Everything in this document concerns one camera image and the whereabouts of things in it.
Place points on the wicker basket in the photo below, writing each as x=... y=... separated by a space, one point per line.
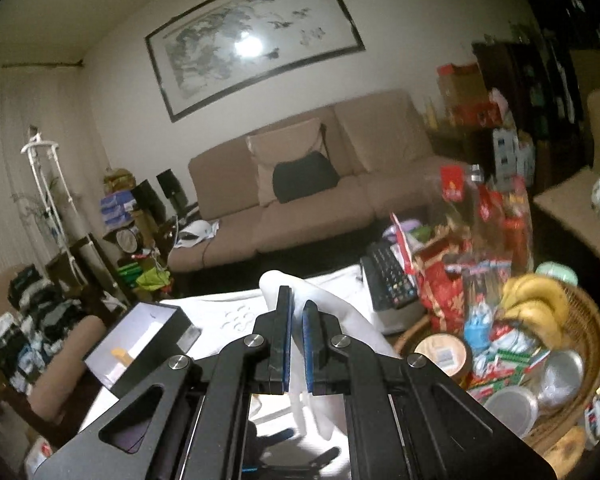
x=515 y=358

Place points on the red snack bag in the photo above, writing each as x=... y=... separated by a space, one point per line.
x=441 y=293

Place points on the small tub grey lid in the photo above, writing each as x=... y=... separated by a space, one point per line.
x=515 y=407

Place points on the black white storage box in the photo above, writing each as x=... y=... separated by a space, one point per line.
x=151 y=333

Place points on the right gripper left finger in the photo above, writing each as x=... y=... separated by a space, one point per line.
x=280 y=341

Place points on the brown sofa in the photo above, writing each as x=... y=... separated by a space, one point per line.
x=378 y=145

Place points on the black cushion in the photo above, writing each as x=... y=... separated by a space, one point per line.
x=303 y=177

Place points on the framed ink painting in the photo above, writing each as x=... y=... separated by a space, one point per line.
x=223 y=46

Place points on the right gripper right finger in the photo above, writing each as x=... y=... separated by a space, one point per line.
x=315 y=348

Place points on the gold lid clear jar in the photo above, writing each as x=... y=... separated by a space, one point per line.
x=122 y=356

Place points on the tan sofa pillow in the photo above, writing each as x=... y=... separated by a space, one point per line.
x=268 y=149

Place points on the brown jar tan lid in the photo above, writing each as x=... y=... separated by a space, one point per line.
x=450 y=353

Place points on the banana bunch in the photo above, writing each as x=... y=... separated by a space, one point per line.
x=539 y=304

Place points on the small tub clear lid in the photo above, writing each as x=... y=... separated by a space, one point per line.
x=560 y=380

